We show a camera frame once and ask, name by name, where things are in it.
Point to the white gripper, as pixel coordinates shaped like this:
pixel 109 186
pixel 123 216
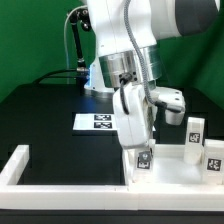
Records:
pixel 134 129

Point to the white square table top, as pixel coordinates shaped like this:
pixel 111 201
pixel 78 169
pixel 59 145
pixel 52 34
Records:
pixel 168 168

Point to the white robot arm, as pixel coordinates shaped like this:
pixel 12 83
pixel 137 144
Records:
pixel 127 32

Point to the white marker sheet with tags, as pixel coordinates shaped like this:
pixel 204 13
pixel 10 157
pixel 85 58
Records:
pixel 94 122

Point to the white U-shaped fence frame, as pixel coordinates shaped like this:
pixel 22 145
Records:
pixel 155 196

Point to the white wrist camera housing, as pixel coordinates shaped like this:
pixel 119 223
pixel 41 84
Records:
pixel 172 102

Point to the black camera on stand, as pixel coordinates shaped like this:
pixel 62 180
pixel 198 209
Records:
pixel 79 17

